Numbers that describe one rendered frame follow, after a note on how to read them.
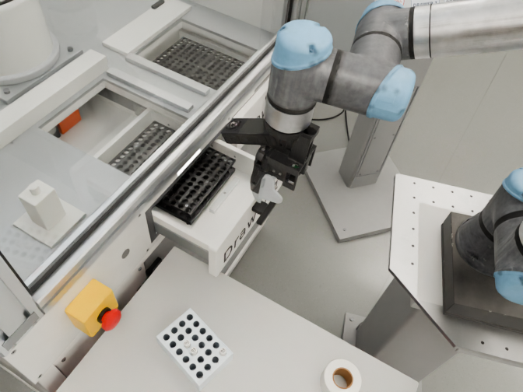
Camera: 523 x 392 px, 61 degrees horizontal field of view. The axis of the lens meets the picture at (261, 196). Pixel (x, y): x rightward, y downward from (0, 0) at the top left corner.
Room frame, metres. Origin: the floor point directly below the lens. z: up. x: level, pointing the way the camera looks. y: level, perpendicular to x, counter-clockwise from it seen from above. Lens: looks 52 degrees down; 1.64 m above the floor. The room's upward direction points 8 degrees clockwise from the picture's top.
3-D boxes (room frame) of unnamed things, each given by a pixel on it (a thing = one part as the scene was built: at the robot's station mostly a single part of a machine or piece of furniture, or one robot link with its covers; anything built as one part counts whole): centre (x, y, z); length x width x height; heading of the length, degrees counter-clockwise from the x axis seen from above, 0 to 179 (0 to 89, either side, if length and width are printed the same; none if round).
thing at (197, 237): (0.62, 0.21, 0.86); 0.40 x 0.26 x 0.06; 67
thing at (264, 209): (0.53, -0.01, 0.91); 0.07 x 0.04 x 0.01; 157
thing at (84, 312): (0.29, 0.26, 0.88); 0.07 x 0.05 x 0.07; 157
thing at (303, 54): (0.52, -0.03, 1.26); 0.09 x 0.08 x 0.11; 80
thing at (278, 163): (0.52, -0.03, 1.10); 0.09 x 0.08 x 0.12; 67
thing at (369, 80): (0.52, -0.13, 1.26); 0.11 x 0.11 x 0.08; 80
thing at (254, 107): (0.89, 0.03, 0.87); 0.29 x 0.02 x 0.11; 157
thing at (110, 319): (0.28, 0.23, 0.88); 0.04 x 0.03 x 0.04; 157
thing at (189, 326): (0.28, 0.09, 0.78); 0.12 x 0.08 x 0.04; 52
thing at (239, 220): (0.54, 0.02, 0.87); 0.29 x 0.02 x 0.11; 157
